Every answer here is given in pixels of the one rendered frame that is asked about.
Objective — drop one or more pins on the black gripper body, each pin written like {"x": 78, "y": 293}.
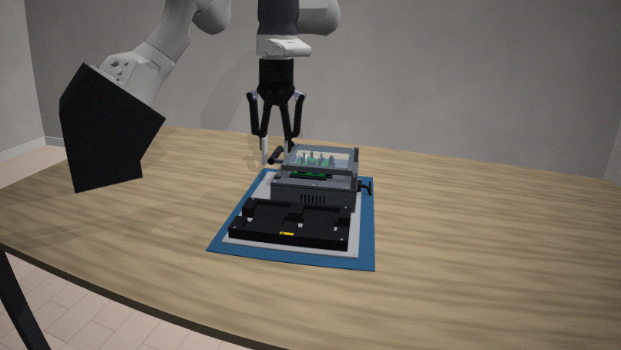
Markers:
{"x": 276, "y": 75}

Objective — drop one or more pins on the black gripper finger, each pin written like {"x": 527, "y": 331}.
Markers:
{"x": 254, "y": 120}
{"x": 288, "y": 134}

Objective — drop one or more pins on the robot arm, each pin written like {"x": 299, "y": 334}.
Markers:
{"x": 146, "y": 68}

